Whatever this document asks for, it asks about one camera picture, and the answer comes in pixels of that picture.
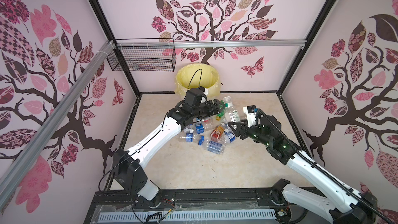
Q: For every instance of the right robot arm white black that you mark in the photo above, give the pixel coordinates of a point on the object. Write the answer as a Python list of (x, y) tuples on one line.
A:
[(338, 203)]

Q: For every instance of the aluminium rail back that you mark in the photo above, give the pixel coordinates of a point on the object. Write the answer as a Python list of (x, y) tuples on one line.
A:
[(214, 44)]

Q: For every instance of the white slotted cable duct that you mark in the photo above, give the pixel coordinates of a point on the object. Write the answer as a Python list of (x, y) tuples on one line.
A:
[(186, 216)]

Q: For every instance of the clear bottle blue label white cap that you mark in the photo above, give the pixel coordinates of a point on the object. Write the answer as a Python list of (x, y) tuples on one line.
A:
[(201, 127)]

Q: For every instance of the aluminium rail left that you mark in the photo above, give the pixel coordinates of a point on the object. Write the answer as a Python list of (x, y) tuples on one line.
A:
[(19, 168)]

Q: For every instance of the green bottle near bin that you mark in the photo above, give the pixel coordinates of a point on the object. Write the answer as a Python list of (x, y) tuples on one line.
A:
[(221, 114)]

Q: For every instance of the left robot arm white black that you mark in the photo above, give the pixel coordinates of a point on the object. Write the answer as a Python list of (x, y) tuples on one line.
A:
[(128, 165)]

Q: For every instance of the yellow plastic bin liner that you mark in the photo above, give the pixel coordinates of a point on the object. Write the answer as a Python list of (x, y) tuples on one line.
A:
[(198, 75)]

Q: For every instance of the soda water labelled bottle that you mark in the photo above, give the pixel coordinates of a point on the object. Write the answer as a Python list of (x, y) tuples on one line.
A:
[(214, 147)]

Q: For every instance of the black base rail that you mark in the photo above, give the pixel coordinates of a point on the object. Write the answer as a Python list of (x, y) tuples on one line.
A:
[(205, 199)]

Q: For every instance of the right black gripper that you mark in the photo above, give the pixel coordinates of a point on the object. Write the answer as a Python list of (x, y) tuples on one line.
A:
[(243, 127)]

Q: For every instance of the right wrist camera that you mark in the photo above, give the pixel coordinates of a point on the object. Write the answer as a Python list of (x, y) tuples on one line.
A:
[(251, 114)]

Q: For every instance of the small bottle blue label blue cap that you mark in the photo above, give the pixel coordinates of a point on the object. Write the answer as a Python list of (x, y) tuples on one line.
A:
[(187, 137)]

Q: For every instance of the red yellow label bottle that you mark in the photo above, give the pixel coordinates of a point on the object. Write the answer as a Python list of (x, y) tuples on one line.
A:
[(217, 132)]

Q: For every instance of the black wire mesh basket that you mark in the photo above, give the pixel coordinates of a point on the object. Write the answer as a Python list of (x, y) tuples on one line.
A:
[(143, 54)]

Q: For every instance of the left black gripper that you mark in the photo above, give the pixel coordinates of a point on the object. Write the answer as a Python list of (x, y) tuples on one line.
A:
[(211, 110)]

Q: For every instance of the clear bottle green cap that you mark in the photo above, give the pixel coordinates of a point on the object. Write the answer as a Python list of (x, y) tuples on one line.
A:
[(231, 114)]

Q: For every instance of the aluminium rail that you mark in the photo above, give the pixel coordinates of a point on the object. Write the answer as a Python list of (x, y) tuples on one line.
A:
[(19, 168), (214, 44)]

